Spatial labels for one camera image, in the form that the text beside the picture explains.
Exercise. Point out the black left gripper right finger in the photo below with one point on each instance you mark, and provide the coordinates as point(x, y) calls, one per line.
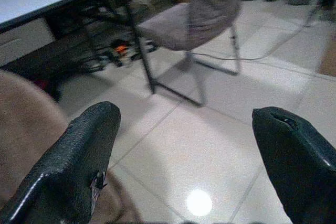
point(296, 161)

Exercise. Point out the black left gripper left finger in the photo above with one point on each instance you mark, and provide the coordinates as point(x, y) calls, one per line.
point(71, 161)

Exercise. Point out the brown cardboard box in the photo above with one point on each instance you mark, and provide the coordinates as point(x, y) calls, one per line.
point(328, 58)

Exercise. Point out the orange black device under desk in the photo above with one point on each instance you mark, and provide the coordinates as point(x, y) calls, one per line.
point(121, 48)

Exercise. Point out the white top black frame desk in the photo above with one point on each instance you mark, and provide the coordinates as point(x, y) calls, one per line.
point(60, 6)

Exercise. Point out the grey metal frame chair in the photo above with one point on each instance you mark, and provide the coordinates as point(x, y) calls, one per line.
point(189, 27)

